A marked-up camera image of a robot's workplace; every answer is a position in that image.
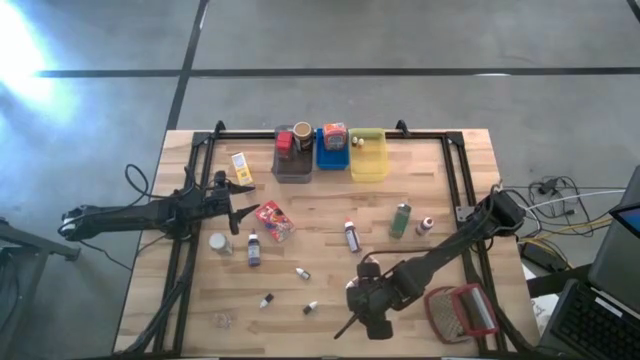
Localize green spice bottle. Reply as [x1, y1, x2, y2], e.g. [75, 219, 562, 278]
[388, 202, 413, 240]

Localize red cereal box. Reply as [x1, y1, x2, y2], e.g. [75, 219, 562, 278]
[254, 200, 296, 243]

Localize orange Mini Wheats cereal box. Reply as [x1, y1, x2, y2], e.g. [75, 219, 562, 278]
[322, 121, 348, 151]

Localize yellow cereal box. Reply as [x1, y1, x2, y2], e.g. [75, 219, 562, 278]
[230, 151, 255, 187]

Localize gold-lidded spice jar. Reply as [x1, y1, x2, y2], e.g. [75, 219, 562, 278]
[292, 121, 315, 152]

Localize purple bottle with white label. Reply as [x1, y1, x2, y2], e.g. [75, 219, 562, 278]
[247, 228, 262, 268]

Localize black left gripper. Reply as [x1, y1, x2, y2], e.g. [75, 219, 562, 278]
[202, 172, 261, 236]

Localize white paper sheet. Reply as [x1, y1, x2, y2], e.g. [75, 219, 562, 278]
[529, 294, 559, 326]

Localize red-lidded patterned container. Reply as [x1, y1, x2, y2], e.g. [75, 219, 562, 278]
[275, 130, 294, 160]

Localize dark grey laptop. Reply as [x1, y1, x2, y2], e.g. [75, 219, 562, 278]
[537, 164, 640, 360]

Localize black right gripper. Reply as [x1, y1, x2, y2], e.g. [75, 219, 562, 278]
[333, 262, 401, 341]

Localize blue plastic basket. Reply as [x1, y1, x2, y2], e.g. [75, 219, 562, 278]
[315, 127, 351, 172]

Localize yellow plastic bin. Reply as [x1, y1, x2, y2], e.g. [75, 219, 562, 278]
[349, 127, 390, 184]

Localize white-lidded spice jar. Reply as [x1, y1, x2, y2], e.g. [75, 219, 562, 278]
[208, 232, 234, 256]

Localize black metal stand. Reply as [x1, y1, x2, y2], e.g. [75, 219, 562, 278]
[0, 217, 81, 351]

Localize grey plastic bin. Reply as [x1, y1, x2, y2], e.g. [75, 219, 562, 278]
[272, 123, 315, 185]

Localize black power brick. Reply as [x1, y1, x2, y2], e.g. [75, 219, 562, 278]
[519, 240, 566, 274]

